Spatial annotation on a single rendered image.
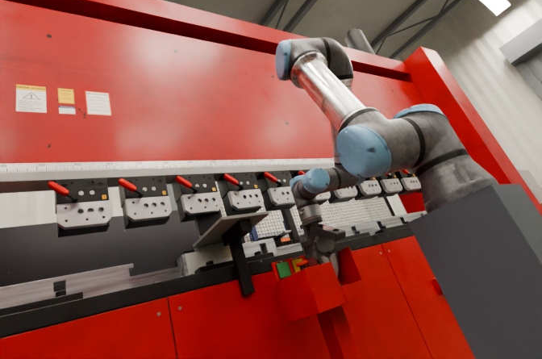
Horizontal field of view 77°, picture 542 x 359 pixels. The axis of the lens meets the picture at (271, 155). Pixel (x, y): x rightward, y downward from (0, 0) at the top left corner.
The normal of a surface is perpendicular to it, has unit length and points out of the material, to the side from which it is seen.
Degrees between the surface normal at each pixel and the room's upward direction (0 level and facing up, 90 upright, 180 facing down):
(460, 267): 90
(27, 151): 90
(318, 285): 90
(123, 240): 90
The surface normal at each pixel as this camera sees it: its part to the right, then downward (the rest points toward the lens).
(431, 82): -0.82, 0.00
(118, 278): 0.50, -0.51
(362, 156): -0.88, 0.25
